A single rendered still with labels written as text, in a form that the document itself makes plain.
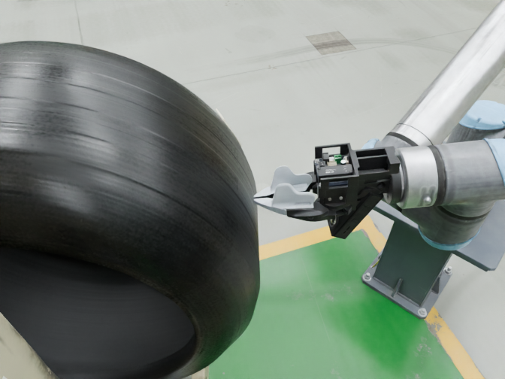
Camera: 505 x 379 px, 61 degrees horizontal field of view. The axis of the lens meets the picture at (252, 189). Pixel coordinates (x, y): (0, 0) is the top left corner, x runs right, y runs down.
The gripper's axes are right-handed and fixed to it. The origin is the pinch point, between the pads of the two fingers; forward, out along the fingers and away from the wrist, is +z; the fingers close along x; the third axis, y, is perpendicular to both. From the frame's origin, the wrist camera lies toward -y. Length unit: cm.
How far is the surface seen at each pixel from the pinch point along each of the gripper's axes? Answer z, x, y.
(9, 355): 19.0, 30.2, 18.7
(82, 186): 16.0, 15.0, 21.4
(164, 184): 9.2, 12.1, 17.7
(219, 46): 38, -282, -120
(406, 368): -45, -20, -130
